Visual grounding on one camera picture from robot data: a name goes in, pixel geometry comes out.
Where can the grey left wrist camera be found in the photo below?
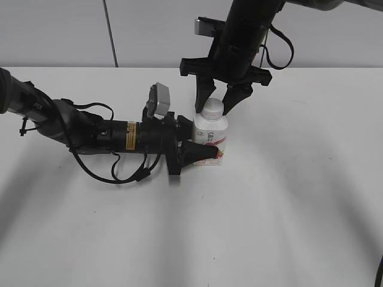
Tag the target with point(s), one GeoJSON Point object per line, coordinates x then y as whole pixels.
{"type": "Point", "coordinates": [159, 100]}

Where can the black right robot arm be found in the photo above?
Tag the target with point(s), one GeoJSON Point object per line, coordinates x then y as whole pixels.
{"type": "Point", "coordinates": [264, 11]}

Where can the white Yili yogurt bottle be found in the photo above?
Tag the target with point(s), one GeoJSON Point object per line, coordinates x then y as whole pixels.
{"type": "Point", "coordinates": [212, 133]}

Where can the white plastic bottle cap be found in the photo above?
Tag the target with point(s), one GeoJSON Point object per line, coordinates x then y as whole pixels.
{"type": "Point", "coordinates": [213, 109]}

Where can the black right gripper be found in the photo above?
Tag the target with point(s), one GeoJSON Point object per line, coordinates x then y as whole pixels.
{"type": "Point", "coordinates": [229, 60]}

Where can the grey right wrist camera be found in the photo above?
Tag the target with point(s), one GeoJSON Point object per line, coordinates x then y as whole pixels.
{"type": "Point", "coordinates": [204, 26]}

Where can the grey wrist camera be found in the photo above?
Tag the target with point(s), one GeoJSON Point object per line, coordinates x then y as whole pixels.
{"type": "Point", "coordinates": [159, 100]}
{"type": "Point", "coordinates": [204, 26]}

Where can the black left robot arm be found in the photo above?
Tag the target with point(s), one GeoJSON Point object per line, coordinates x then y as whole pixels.
{"type": "Point", "coordinates": [61, 120]}

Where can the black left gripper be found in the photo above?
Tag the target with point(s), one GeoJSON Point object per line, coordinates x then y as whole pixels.
{"type": "Point", "coordinates": [160, 137]}

